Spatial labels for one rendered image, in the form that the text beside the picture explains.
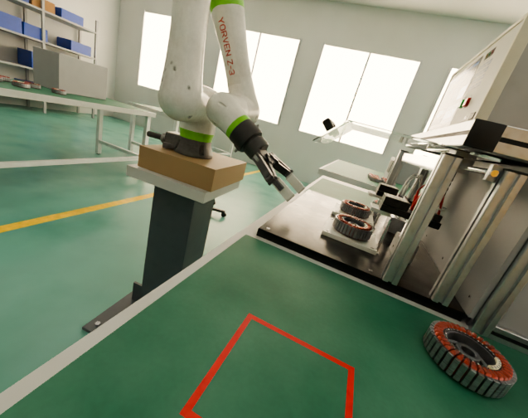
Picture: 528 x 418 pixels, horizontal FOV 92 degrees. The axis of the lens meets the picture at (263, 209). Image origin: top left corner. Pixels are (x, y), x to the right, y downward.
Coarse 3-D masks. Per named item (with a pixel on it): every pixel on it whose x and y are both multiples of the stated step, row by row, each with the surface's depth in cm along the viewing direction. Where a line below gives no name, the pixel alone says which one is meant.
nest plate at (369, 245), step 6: (330, 222) 79; (324, 228) 73; (330, 228) 74; (324, 234) 71; (330, 234) 71; (336, 234) 71; (342, 234) 72; (372, 234) 80; (342, 240) 70; (348, 240) 69; (354, 240) 71; (360, 240) 72; (372, 240) 75; (354, 246) 69; (360, 246) 68; (366, 246) 68; (372, 246) 70; (372, 252) 68
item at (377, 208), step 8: (384, 192) 73; (384, 200) 68; (392, 200) 67; (400, 200) 67; (376, 208) 69; (384, 208) 68; (392, 208) 67; (400, 208) 67; (408, 208) 66; (400, 216) 67; (408, 216) 66; (432, 224) 65; (440, 224) 64
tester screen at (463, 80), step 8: (464, 72) 72; (472, 72) 64; (456, 80) 77; (464, 80) 69; (448, 88) 83; (456, 88) 74; (448, 96) 79; (440, 104) 86; (448, 104) 75; (432, 128) 85
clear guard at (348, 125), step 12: (348, 120) 52; (336, 132) 58; (348, 132) 74; (372, 132) 60; (384, 132) 51; (396, 132) 49; (420, 144) 56; (432, 144) 48; (444, 144) 47; (468, 156) 51; (480, 156) 45
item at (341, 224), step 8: (336, 216) 75; (344, 216) 77; (352, 216) 78; (336, 224) 74; (344, 224) 71; (352, 224) 71; (360, 224) 77; (368, 224) 75; (344, 232) 71; (352, 232) 70; (360, 232) 70; (368, 232) 70
